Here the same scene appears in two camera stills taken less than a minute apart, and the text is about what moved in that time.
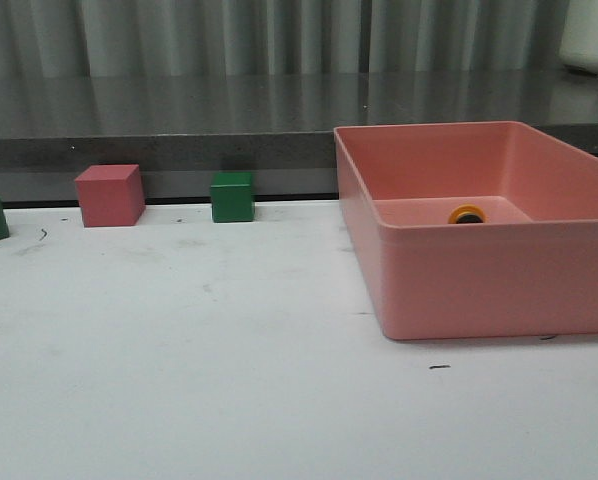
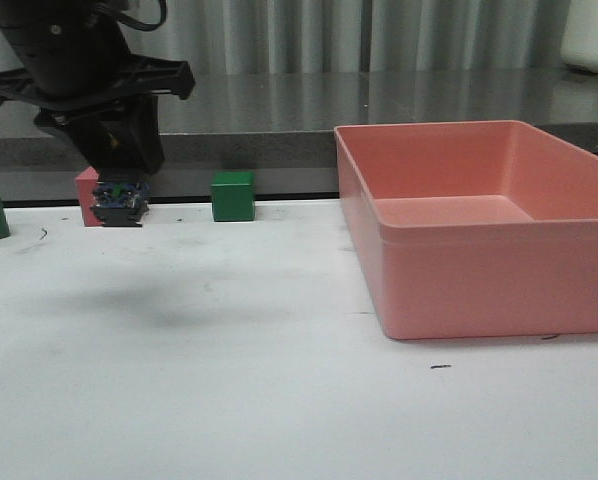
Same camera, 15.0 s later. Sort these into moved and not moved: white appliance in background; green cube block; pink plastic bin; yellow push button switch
Moved: yellow push button switch
Not moved: white appliance in background; green cube block; pink plastic bin
